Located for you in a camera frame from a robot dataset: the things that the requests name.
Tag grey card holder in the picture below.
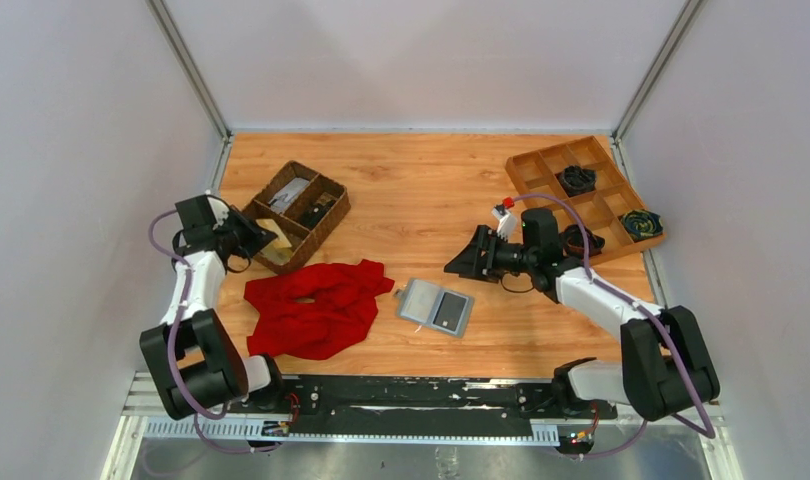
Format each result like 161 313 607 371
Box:
394 278 475 338

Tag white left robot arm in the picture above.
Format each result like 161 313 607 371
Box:
139 193 286 420

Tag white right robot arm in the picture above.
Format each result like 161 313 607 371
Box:
444 199 721 421

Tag yellow cards in basket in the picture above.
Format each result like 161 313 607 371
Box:
267 248 293 265

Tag grey card in basket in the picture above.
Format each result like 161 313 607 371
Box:
267 177 310 214

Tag dark grey credit card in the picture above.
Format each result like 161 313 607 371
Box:
433 292 468 334

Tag dark rolled belt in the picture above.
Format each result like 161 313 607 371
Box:
559 224 606 258

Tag brown woven basket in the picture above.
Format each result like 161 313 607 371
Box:
242 160 351 274

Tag black item in basket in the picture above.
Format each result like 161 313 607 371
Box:
298 194 336 230

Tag black rolled belt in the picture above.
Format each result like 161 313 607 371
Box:
556 165 597 197

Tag wooden compartment tray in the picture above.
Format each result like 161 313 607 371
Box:
505 136 666 265

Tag red cloth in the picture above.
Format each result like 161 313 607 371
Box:
244 259 395 361

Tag blue yellow rolled tie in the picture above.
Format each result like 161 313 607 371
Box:
619 209 664 243

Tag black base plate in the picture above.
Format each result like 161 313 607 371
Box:
230 375 617 439

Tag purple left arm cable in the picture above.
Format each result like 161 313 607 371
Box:
146 195 287 457

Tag aluminium frame rail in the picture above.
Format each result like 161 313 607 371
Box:
116 372 728 446

